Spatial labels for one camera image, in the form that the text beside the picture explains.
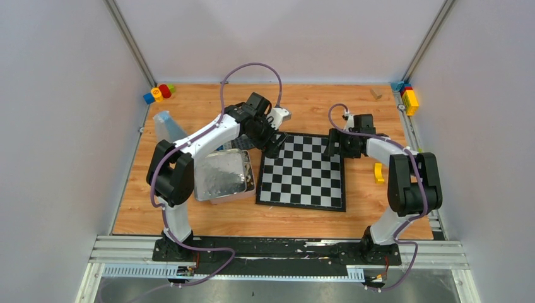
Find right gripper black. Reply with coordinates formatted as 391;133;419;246
323;128;360;158

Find folding chess board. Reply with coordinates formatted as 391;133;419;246
256;133;346;212

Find silver tin lid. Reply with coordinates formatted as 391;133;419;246
194;149;250;204

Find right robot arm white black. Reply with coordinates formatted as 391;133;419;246
324;112;442;264

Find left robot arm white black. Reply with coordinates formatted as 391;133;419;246
146;93;291;261

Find grey lego baseplate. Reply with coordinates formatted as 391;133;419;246
230;134;255;150

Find pink tin box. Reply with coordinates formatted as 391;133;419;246
210;150;256;205

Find yellow plastic block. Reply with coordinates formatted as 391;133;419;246
373;162;385;184

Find small wooden block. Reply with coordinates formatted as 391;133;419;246
370;88;382;100

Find stacked coloured bricks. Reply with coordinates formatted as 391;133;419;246
391;81;420;117

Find coloured toy blocks cluster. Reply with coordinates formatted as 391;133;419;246
143;84;176;105

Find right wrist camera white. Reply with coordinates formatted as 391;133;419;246
343;112;355;132

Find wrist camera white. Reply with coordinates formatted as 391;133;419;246
266;107;291;129
343;112;355;132

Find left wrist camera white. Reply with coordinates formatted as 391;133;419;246
266;107;291;129

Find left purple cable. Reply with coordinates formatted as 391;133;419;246
142;62;283;289

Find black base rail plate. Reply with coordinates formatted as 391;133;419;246
152;235;402;276

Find aluminium frame rail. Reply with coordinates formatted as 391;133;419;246
77;235;480;302

